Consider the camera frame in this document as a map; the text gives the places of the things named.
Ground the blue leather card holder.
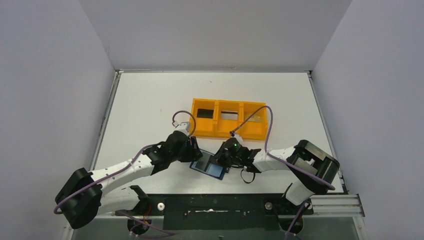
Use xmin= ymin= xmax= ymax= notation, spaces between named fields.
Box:
xmin=189 ymin=149 xmax=230 ymax=180

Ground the purple cable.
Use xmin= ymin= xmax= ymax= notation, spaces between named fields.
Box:
xmin=53 ymin=110 xmax=197 ymax=239
xmin=229 ymin=105 xmax=336 ymax=191

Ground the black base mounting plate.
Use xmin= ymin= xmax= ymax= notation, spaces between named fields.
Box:
xmin=115 ymin=193 xmax=301 ymax=231

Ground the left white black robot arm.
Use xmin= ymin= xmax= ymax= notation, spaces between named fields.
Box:
xmin=53 ymin=130 xmax=203 ymax=229

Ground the aluminium frame rail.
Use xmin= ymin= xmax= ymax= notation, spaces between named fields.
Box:
xmin=306 ymin=194 xmax=365 ymax=218

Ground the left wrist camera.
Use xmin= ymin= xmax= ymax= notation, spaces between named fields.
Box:
xmin=172 ymin=121 xmax=191 ymax=135

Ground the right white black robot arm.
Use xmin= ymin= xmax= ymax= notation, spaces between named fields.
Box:
xmin=212 ymin=137 xmax=340 ymax=214

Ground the gold credit card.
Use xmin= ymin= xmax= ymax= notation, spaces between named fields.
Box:
xmin=246 ymin=111 xmax=267 ymax=123

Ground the black VIP credit card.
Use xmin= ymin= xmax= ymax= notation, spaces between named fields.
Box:
xmin=196 ymin=108 xmax=214 ymax=119

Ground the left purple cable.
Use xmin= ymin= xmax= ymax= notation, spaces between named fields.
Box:
xmin=53 ymin=110 xmax=197 ymax=239

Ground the orange three-compartment tray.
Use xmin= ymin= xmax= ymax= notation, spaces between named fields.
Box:
xmin=189 ymin=98 xmax=268 ymax=141

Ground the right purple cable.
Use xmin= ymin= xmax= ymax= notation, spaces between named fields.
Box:
xmin=229 ymin=105 xmax=336 ymax=191

